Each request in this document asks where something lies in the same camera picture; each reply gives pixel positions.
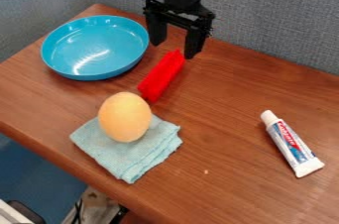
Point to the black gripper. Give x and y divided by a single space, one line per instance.
186 14

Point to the red rectangular block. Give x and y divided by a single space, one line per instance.
161 76

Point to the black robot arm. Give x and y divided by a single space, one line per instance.
186 14

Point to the blue plate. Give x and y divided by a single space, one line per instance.
96 48

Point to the orange egg-shaped object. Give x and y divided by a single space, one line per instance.
125 117

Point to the grey object under table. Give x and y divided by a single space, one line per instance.
98 208

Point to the light blue folded cloth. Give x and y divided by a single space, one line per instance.
129 160

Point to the white toothpaste tube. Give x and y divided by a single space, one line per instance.
298 155

